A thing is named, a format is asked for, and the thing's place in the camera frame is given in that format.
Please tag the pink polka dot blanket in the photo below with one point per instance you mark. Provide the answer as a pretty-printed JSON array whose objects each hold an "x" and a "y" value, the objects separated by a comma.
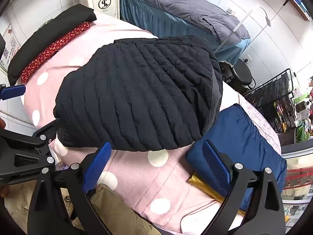
[{"x": 151, "y": 176}]

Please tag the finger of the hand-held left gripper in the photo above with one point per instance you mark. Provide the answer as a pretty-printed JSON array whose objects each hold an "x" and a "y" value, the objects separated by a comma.
[
  {"x": 13, "y": 91},
  {"x": 36, "y": 140}
]

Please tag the red patterned cloth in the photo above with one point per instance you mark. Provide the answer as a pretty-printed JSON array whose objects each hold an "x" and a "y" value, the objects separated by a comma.
[{"x": 53, "y": 47}]

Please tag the gold yellow cloth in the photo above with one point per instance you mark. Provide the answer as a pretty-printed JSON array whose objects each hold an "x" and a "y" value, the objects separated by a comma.
[{"x": 203, "y": 182}]

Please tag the grey duvet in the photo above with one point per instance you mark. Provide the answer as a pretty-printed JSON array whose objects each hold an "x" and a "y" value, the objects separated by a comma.
[{"x": 176, "y": 2}]

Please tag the navy blue folded garment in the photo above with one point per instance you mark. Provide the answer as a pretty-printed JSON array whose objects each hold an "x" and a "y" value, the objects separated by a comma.
[{"x": 244, "y": 137}]

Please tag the wall poster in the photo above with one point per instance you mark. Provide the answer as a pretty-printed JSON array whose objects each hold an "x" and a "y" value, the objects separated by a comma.
[{"x": 12, "y": 44}]

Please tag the white wall outlet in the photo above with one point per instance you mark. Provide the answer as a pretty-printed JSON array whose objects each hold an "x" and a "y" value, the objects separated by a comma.
[{"x": 247, "y": 58}]

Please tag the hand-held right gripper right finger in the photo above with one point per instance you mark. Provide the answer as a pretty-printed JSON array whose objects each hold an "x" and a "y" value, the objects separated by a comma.
[{"x": 217, "y": 166}]

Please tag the black quilted jacket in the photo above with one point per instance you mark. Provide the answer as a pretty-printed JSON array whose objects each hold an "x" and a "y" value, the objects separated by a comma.
[{"x": 137, "y": 90}]

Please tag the cluttered colourful bottles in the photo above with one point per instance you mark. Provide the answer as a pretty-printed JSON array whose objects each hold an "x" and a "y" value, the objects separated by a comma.
[{"x": 303, "y": 107}]

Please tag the pink floral cloth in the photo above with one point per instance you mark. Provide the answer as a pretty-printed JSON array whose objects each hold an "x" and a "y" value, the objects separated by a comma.
[{"x": 259, "y": 117}]

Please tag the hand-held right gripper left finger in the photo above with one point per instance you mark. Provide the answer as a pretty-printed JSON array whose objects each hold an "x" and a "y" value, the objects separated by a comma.
[{"x": 96, "y": 169}]

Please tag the black round stool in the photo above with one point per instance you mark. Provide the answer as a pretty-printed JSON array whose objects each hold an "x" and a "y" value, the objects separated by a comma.
[{"x": 240, "y": 74}]

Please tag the white floor lamp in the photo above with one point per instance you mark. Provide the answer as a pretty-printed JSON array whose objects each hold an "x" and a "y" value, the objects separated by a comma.
[{"x": 241, "y": 23}]

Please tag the glass display case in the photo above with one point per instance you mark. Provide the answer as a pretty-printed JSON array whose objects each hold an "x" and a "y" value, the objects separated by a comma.
[{"x": 298, "y": 176}]

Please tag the wooden wall shelf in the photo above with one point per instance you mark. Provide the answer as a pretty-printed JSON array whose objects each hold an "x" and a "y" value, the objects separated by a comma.
[{"x": 297, "y": 5}]

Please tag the khaki pants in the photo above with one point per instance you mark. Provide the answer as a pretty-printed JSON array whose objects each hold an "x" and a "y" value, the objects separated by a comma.
[{"x": 115, "y": 210}]

